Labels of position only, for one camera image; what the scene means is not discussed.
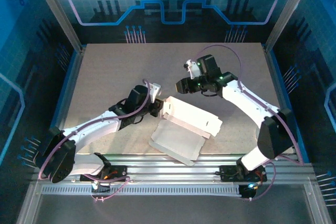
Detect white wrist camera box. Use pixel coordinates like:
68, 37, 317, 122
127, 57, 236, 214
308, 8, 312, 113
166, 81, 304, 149
183, 59, 202, 80
149, 82, 161, 98

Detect white cable connector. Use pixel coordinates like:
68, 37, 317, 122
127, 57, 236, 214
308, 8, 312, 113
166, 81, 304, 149
91, 180, 111, 193

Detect pink paper box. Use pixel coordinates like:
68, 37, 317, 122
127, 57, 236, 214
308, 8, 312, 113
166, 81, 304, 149
149, 95, 224, 167

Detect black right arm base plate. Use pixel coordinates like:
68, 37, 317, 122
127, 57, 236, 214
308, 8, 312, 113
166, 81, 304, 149
219, 165, 268, 183

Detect aluminium blue side rail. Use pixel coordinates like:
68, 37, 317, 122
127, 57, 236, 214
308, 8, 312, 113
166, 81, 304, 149
263, 44, 302, 141
39, 47, 86, 163

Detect slotted metal cable duct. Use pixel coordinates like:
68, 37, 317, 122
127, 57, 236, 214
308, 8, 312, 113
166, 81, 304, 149
41, 185, 244, 196

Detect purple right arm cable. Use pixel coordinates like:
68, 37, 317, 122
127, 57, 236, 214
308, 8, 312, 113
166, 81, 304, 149
193, 45, 304, 201

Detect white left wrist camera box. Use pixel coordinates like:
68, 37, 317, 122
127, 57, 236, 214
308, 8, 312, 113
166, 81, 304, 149
149, 82, 161, 98

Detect aluminium extrusion rail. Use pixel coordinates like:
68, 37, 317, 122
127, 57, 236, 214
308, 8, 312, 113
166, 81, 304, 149
33, 154, 320, 183

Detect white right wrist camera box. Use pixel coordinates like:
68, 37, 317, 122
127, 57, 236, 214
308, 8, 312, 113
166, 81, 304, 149
183, 59, 202, 80

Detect aluminium frame post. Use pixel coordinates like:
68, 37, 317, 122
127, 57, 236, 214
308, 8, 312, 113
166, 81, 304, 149
29, 0, 86, 53
264, 0, 317, 51

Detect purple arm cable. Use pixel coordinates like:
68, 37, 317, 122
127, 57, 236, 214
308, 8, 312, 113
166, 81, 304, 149
193, 45, 304, 201
38, 78, 132, 203

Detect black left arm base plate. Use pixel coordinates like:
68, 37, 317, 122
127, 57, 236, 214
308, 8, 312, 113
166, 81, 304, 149
80, 165, 128, 182

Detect black electronics module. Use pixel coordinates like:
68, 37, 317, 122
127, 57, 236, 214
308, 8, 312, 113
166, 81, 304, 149
239, 183, 259, 200

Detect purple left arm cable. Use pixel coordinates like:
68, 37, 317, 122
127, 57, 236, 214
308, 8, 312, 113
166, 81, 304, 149
38, 78, 132, 203

